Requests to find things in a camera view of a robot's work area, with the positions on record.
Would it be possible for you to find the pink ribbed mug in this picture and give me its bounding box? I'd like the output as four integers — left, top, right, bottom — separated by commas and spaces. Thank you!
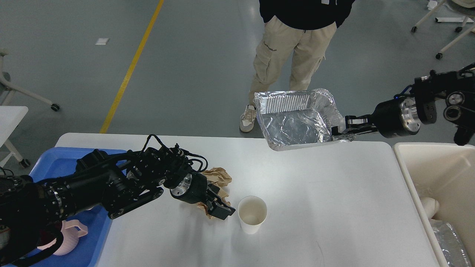
53, 220, 88, 256

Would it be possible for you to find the white rolling stand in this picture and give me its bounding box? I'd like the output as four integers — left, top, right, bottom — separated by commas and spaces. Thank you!
411, 0, 475, 60

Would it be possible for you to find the white paper on floor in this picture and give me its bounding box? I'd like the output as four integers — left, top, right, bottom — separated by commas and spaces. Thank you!
95, 38, 109, 46

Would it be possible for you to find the blue plastic tray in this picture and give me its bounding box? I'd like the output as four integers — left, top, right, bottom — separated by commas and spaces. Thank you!
29, 147, 112, 267

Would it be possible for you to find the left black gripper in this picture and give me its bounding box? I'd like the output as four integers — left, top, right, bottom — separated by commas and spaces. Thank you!
170, 173, 236, 220

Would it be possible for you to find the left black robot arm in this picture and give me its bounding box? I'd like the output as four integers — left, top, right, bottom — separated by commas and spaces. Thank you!
0, 134, 235, 267

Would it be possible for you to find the white cup inside bin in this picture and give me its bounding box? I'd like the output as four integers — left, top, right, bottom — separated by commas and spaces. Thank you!
420, 197, 440, 219

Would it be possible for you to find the foil tray inside bin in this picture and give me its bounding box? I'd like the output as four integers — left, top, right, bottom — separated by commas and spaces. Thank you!
429, 219, 472, 267

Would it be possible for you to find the beige plastic bin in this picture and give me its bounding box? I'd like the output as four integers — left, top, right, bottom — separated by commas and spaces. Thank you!
393, 142, 475, 267

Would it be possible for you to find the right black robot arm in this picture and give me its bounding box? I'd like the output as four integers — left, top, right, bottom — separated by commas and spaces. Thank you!
331, 64, 475, 146

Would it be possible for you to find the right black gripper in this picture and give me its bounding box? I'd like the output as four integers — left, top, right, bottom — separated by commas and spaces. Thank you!
331, 98, 421, 138

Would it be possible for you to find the white paper cup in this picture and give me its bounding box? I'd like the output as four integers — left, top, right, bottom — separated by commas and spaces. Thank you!
236, 195, 268, 234

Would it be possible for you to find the office chair base left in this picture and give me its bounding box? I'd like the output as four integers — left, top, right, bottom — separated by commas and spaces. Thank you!
0, 48, 60, 112

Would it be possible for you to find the aluminium foil tray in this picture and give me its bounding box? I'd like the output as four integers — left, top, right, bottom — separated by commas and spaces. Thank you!
254, 88, 356, 151

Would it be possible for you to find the person in black top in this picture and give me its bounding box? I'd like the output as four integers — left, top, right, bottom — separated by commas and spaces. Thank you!
239, 0, 354, 132

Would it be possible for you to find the white side table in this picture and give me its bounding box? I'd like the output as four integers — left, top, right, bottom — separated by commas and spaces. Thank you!
0, 105, 30, 168

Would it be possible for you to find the crumpled brown paper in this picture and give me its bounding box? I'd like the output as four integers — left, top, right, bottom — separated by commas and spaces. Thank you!
196, 167, 232, 219

